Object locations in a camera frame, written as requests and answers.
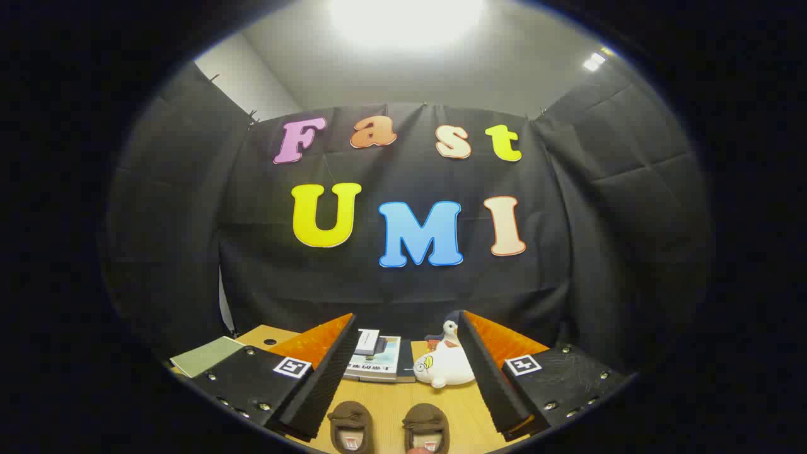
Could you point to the brown fuzzy shoe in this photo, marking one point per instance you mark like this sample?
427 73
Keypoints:
350 416
426 417

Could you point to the white plush toy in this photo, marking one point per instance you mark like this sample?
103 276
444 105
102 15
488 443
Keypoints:
451 369

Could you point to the green fabric storage box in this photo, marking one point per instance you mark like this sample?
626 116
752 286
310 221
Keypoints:
205 356

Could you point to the black book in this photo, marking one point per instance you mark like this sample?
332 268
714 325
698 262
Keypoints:
407 362

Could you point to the small ceiling light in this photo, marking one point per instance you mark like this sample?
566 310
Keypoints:
594 61

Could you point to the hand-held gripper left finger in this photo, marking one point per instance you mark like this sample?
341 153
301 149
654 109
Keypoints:
315 391

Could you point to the small white book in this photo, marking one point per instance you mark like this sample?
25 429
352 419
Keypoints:
367 340

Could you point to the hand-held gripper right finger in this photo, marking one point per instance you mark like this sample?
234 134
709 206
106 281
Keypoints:
495 384

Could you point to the penguin plush toy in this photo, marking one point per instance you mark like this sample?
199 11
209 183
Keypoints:
449 331

